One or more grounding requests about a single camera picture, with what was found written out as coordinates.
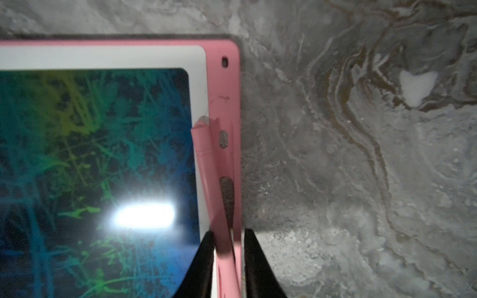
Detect pink writing tablet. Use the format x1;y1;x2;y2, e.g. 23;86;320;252
1;39;242;298

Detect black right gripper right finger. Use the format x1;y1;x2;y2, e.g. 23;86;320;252
244;228;287;298

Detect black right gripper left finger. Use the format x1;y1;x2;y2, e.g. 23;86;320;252
173;231;215;298

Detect pink stylus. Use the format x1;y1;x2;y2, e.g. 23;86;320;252
191;115;241;298

